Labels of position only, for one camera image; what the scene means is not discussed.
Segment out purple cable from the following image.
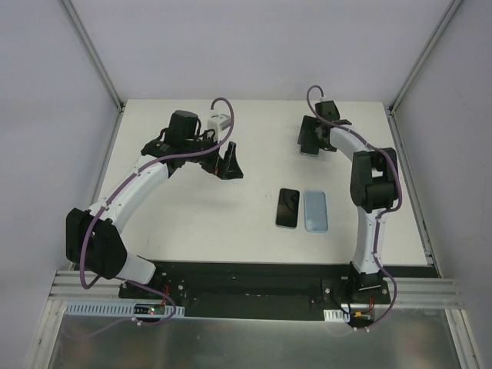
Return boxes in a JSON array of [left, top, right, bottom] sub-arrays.
[[306, 85, 404, 278], [78, 98, 235, 290]]

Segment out right aluminium frame post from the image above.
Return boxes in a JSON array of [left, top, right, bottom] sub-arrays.
[[387, 0, 464, 115]]

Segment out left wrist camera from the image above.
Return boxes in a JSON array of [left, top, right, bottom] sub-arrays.
[[206, 111, 231, 142]]

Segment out white cable duct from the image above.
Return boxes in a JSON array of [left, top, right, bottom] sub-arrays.
[[324, 309, 350, 323], [65, 301, 185, 318]]

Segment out right white cable duct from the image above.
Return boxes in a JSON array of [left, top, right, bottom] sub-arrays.
[[324, 309, 350, 323]]

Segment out right aluminium extrusion rail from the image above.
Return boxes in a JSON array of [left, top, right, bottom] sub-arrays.
[[394, 278, 465, 310]]

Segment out left aluminium frame post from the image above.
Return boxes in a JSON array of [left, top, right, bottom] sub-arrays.
[[58, 0, 125, 111]]

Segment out light blue phone case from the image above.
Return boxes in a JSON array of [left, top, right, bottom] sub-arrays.
[[304, 191, 328, 233]]

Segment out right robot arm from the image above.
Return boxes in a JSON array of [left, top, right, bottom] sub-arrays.
[[298, 100, 401, 304]]

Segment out aluminium extrusion rail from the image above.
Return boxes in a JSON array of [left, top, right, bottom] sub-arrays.
[[48, 268, 128, 299], [394, 278, 465, 310]]

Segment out aluminium frame post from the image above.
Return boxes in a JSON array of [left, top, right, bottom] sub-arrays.
[[387, 0, 464, 115], [58, 0, 125, 111]]

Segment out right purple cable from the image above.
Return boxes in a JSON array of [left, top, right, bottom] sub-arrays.
[[306, 85, 404, 278]]

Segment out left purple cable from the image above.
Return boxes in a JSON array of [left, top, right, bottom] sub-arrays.
[[78, 98, 235, 290]]

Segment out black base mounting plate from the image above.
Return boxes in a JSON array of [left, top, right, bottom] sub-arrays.
[[118, 261, 394, 321]]

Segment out left white cable duct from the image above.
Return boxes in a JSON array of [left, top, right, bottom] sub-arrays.
[[65, 301, 185, 318]]

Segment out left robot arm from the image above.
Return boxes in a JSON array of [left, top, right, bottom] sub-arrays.
[[65, 110, 243, 284]]

